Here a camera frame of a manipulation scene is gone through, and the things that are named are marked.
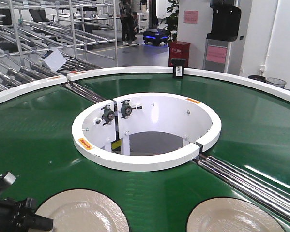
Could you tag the standing person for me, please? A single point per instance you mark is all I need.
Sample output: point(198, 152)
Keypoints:
point(126, 21)

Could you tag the grey waste bin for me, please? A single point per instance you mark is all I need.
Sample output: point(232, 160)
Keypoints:
point(276, 82)

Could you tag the pink wall notice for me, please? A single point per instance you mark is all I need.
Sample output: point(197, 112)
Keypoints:
point(190, 17)

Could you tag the steel conveyor rollers left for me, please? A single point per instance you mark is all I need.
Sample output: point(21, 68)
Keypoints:
point(83, 92)

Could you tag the left green bearing block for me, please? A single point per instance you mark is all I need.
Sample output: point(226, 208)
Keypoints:
point(108, 115)

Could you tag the black mobile robot blue light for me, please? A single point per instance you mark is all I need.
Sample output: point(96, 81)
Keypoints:
point(155, 36)

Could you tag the white outer conveyor rim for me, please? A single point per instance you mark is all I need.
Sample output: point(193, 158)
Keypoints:
point(140, 72)

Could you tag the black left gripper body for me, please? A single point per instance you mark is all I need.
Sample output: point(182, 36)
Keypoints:
point(16, 216)

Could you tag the beige black-rimmed plate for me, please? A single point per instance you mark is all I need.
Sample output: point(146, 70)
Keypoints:
point(83, 210)
point(226, 214)

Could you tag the right green bearing block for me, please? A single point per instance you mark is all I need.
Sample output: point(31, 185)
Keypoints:
point(126, 108)

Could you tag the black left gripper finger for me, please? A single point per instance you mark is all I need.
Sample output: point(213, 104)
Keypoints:
point(41, 223)

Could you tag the red fire extinguisher cabinet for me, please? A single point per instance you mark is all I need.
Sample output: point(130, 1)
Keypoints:
point(178, 49)

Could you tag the green potted plant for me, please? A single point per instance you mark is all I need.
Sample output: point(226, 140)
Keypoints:
point(171, 20)

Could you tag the green bearing block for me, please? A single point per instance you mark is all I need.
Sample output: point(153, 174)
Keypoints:
point(126, 108)
point(108, 115)

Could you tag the steel conveyor rollers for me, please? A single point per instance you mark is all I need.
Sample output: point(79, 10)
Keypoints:
point(266, 194)
point(83, 92)

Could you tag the crouching person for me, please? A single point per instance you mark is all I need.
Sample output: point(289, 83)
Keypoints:
point(135, 28)

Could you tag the white box on rack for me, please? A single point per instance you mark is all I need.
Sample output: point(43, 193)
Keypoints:
point(53, 59)

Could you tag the steel conveyor rollers right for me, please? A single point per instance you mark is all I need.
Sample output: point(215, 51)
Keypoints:
point(266, 194)

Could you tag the metal roller rack shelving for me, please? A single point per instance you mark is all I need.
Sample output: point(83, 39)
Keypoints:
point(29, 28)

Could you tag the black and grey water dispenser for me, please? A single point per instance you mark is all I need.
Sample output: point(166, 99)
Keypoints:
point(224, 31)

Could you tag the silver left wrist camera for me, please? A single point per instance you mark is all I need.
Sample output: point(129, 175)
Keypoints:
point(8, 178)

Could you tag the black sensor box on rim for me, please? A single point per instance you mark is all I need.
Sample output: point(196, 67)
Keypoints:
point(178, 67)

